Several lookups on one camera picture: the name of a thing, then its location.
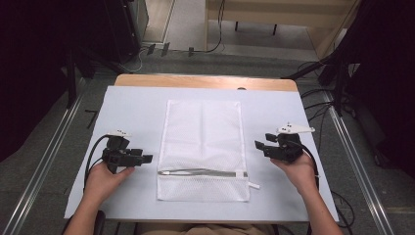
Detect black hanging cable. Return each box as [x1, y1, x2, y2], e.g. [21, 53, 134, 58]
[188, 0, 227, 57]

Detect white table mat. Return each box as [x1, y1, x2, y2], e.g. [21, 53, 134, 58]
[64, 85, 340, 223]

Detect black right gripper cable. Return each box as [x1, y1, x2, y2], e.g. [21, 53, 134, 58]
[287, 139, 321, 191]

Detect person's beige pants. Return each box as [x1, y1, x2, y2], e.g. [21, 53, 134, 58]
[136, 222, 276, 235]

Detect black curtain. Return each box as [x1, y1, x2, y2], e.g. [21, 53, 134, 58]
[339, 0, 415, 179]
[0, 0, 109, 164]

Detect black floor cable loop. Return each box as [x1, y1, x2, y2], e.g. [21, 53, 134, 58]
[330, 190, 356, 235]

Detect black metal stand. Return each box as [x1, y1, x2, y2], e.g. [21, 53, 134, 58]
[64, 45, 126, 110]
[281, 48, 348, 117]

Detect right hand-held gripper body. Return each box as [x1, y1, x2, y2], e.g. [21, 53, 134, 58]
[262, 121, 316, 164]

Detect metal floor rail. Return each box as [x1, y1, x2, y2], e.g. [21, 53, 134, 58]
[2, 94, 86, 235]
[322, 90, 396, 235]

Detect person's left hand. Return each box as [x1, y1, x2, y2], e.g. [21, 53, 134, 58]
[83, 161, 136, 210]

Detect person's right hand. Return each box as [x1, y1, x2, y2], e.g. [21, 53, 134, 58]
[270, 152, 320, 198]

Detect white floor cable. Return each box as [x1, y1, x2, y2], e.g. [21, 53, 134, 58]
[118, 46, 149, 74]

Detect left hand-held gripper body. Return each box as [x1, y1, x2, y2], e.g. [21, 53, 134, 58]
[102, 129, 144, 175]

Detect black floor cables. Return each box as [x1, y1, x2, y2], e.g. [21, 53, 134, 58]
[297, 60, 337, 145]

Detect light wooden bench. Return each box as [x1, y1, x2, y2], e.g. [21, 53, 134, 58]
[205, 0, 361, 61]

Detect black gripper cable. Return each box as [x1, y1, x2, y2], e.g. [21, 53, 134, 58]
[287, 139, 321, 191]
[83, 134, 113, 191]

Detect wooden table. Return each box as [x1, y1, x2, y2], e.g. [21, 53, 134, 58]
[114, 73, 299, 93]

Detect black equipment cabinet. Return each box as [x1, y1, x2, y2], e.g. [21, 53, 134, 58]
[103, 0, 150, 64]

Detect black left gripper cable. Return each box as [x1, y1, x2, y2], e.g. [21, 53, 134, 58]
[83, 134, 113, 191]

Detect white mesh laundry bag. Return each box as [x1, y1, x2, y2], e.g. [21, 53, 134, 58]
[156, 99, 261, 203]

